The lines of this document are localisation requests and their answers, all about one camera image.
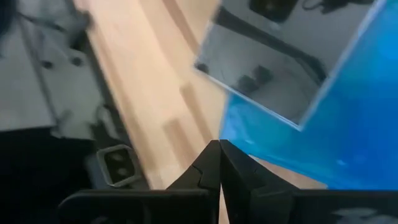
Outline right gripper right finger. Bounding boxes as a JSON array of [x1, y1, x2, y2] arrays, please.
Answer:
[[220, 139, 398, 224]]

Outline grey wheeled stand base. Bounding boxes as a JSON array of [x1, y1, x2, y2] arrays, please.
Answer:
[[0, 0, 103, 139]]

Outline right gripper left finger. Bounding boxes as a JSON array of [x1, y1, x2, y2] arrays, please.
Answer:
[[57, 139, 222, 224]]

